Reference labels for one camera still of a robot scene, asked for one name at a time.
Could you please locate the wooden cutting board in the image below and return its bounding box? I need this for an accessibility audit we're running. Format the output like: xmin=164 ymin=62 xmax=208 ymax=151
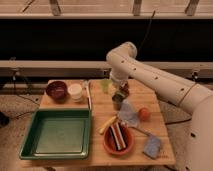
xmin=39 ymin=79 xmax=88 ymax=109

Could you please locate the white handled brush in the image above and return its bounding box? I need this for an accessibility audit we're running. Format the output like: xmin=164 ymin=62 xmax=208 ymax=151
xmin=83 ymin=80 xmax=92 ymax=110

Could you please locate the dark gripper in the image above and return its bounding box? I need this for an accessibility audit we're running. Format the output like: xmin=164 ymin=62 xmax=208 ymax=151
xmin=112 ymin=83 xmax=129 ymax=110

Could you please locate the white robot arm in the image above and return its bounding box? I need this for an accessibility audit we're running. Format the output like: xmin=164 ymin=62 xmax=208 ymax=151
xmin=106 ymin=42 xmax=213 ymax=171

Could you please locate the white cup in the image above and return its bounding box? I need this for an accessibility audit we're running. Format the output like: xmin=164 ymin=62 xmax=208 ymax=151
xmin=68 ymin=83 xmax=82 ymax=102

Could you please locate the green plastic tray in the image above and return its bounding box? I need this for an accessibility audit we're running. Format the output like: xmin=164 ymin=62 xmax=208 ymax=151
xmin=19 ymin=109 xmax=92 ymax=160

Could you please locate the dark purple bowl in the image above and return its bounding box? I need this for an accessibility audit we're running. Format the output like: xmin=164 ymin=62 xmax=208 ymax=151
xmin=46 ymin=81 xmax=67 ymax=101

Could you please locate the blue grey cloth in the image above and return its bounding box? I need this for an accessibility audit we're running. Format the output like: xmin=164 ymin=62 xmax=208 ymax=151
xmin=117 ymin=100 xmax=140 ymax=127

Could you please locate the orange bowl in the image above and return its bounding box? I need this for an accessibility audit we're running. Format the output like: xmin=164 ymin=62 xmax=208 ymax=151
xmin=103 ymin=122 xmax=134 ymax=156

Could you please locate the black cable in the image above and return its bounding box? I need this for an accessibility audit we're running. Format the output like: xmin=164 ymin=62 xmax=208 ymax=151
xmin=138 ymin=9 xmax=157 ymax=51

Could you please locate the blue sponge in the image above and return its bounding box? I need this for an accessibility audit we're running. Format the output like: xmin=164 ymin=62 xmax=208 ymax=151
xmin=143 ymin=135 xmax=162 ymax=159

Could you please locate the orange ball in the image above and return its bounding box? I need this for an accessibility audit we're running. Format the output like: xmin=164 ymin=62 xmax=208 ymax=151
xmin=138 ymin=107 xmax=151 ymax=121

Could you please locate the yellow banana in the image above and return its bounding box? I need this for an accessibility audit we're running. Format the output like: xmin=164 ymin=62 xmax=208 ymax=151
xmin=99 ymin=116 xmax=117 ymax=135

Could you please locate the green cup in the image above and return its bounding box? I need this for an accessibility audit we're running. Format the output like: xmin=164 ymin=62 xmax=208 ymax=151
xmin=101 ymin=79 xmax=111 ymax=94

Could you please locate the striped block in bowl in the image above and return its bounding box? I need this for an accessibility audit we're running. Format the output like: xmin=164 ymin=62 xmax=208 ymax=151
xmin=109 ymin=122 xmax=127 ymax=151

